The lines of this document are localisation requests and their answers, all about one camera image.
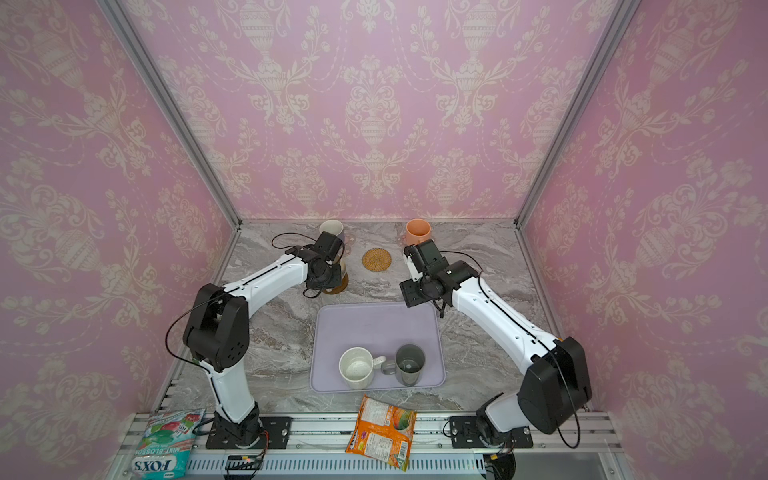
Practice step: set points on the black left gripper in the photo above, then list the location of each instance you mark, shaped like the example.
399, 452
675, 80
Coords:
337, 281

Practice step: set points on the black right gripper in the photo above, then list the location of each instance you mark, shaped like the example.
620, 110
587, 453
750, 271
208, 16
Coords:
410, 293

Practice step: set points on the brown round wooden coaster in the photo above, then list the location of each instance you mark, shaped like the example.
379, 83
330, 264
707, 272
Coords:
337, 290

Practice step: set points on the lavender mug white inside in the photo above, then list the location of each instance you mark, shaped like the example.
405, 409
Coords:
332, 226

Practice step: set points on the woven rattan round coaster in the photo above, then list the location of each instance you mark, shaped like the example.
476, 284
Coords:
377, 260

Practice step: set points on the peach pink mug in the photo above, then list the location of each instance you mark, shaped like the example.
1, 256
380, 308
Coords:
417, 231

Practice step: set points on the pink flower silicone coaster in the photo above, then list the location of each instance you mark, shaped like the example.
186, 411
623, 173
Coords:
349, 240

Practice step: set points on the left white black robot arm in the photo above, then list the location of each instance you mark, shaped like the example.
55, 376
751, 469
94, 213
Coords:
217, 334

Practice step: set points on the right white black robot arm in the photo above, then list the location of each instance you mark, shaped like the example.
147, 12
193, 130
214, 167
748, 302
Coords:
556, 381

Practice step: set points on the lavender plastic tray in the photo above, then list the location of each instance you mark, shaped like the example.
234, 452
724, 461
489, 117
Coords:
381, 328

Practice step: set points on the grey green mug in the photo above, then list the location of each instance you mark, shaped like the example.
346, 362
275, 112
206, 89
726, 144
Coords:
407, 365

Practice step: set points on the orange snack packet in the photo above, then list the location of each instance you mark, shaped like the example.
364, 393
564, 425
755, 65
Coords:
383, 432

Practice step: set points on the mint Fox's candy bag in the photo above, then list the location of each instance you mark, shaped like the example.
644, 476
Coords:
165, 447

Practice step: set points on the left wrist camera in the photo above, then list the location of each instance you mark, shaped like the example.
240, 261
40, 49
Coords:
325, 248

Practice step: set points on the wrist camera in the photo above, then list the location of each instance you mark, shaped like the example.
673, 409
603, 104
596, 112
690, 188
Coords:
424, 259
325, 248

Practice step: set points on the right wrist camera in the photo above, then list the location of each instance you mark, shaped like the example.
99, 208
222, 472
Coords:
424, 259

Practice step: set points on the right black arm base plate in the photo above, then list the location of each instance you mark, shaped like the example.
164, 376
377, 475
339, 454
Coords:
469, 432

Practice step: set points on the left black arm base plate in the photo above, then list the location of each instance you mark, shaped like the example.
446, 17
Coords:
274, 430

